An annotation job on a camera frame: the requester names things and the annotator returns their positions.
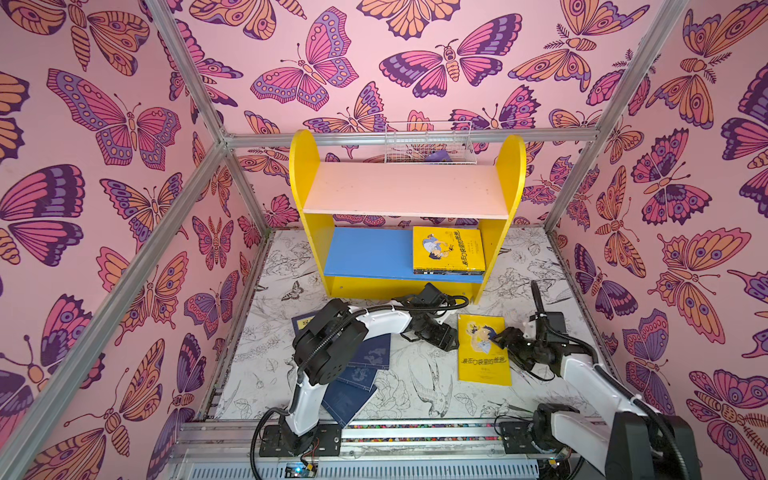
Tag yellow cartoon book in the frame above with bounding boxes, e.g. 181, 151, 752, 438
457, 314, 512, 387
412, 226, 486, 275

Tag navy book yellow label top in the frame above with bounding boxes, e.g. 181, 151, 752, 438
348, 335, 391, 370

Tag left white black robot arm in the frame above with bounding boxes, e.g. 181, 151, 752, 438
249, 283, 470, 460

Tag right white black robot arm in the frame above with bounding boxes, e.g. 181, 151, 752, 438
493, 282, 701, 479

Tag yellow wooden bookshelf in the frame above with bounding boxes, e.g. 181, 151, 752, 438
289, 130, 527, 303

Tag navy book bottom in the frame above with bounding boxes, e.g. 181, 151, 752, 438
321, 381, 378, 428

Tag small green circuit board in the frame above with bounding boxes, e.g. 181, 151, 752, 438
284, 462, 318, 479

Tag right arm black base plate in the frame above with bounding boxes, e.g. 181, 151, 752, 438
495, 419, 574, 457

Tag clear wire basket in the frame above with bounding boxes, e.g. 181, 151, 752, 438
382, 120, 477, 165

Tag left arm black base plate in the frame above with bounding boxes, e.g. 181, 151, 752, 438
258, 423, 342, 458

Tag aluminium mounting rail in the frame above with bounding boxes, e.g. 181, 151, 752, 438
160, 416, 602, 479

